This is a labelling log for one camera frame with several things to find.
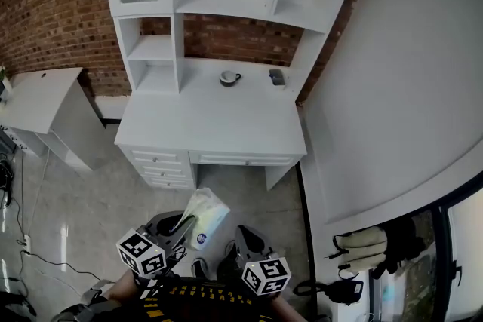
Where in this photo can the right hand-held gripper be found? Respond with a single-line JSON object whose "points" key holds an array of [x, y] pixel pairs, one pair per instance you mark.
{"points": [[266, 275]]}

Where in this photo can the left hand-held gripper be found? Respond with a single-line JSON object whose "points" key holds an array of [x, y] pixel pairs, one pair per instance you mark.
{"points": [[141, 252]]}

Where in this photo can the white pack of tissues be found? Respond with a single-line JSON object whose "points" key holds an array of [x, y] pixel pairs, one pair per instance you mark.
{"points": [[208, 215]]}

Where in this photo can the person's right forearm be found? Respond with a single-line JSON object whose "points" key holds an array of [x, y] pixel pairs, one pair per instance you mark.
{"points": [[288, 309]]}

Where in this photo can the person's left forearm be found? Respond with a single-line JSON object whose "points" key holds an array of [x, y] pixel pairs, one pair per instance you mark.
{"points": [[121, 286]]}

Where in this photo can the small white desk drawer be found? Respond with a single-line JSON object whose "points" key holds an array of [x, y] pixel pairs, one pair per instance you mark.
{"points": [[156, 156], [170, 183], [164, 171]]}

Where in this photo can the black shirt with yellow print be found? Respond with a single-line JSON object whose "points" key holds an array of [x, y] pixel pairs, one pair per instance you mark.
{"points": [[203, 301]]}

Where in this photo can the wide white desk drawer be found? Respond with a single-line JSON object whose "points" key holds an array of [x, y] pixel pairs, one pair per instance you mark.
{"points": [[245, 159]]}

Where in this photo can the beige backpack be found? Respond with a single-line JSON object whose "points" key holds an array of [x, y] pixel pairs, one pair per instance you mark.
{"points": [[362, 246]]}

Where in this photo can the white desk with drawers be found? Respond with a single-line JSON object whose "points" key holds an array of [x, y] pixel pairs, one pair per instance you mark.
{"points": [[211, 120]]}

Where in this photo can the black bag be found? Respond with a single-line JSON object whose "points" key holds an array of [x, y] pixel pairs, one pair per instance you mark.
{"points": [[402, 245]]}

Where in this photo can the dark grey cup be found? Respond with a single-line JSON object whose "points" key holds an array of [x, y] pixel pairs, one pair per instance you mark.
{"points": [[228, 78]]}

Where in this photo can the white power strip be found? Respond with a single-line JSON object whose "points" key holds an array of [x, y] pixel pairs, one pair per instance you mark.
{"points": [[26, 242]]}

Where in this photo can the small grey rectangular container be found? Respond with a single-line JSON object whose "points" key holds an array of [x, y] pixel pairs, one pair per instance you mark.
{"points": [[277, 77]]}

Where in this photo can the white side table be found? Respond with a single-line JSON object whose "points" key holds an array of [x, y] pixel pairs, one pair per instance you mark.
{"points": [[41, 102]]}

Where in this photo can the black window frame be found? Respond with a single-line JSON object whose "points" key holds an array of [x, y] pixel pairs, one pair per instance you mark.
{"points": [[441, 237]]}

